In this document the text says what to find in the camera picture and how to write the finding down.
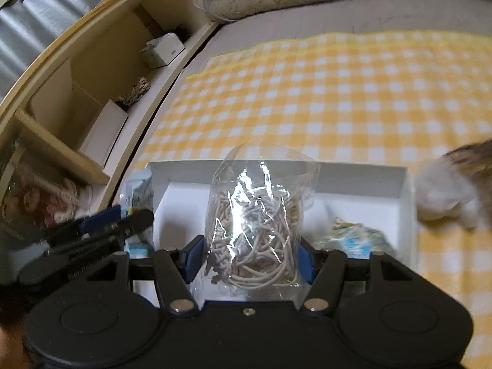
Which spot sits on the grey bed sheet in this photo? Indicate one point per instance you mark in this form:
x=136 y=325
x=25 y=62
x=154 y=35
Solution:
x=347 y=16

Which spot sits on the white shallow cardboard tray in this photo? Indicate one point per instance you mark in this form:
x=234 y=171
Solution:
x=380 y=197

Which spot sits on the yellow white checkered cloth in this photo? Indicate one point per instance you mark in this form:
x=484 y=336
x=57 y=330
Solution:
x=400 y=98

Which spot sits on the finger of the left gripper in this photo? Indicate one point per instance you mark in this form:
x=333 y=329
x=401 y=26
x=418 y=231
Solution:
x=86 y=224
x=122 y=229

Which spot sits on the beige rubber band bag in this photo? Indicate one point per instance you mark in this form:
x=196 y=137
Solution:
x=256 y=205

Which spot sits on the tissue box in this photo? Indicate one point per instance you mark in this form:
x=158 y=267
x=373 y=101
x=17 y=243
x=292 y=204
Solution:
x=160 y=52

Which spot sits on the blue floral fabric pouch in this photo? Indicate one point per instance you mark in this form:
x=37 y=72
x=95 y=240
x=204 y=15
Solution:
x=355 y=239

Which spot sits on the silver grey curtain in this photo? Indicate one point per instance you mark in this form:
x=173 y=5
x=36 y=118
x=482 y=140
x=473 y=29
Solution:
x=28 y=27

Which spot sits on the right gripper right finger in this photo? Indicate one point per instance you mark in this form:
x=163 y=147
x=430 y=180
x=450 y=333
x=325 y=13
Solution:
x=323 y=271

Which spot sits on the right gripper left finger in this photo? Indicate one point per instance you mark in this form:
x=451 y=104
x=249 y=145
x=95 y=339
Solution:
x=173 y=272

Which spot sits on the wooden shelf unit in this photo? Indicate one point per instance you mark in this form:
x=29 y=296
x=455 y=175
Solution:
x=50 y=110

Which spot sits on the doll in clear case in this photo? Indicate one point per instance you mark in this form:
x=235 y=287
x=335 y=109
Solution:
x=35 y=197

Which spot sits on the white blue wipe packet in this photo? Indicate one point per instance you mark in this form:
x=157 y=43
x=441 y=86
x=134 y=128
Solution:
x=137 y=194

